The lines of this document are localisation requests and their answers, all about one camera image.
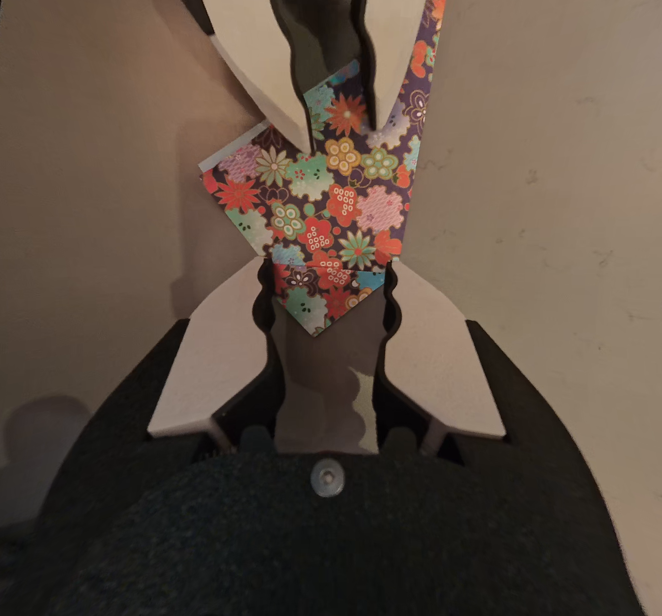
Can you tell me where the floral origami paper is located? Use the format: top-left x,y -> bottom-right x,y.
199,0 -> 447,337

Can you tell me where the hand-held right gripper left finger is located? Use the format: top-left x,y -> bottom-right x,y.
147,258 -> 286,446

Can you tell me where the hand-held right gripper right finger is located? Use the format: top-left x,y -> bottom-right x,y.
373,259 -> 506,455

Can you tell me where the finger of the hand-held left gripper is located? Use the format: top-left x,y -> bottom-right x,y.
183,0 -> 314,155
354,0 -> 436,133

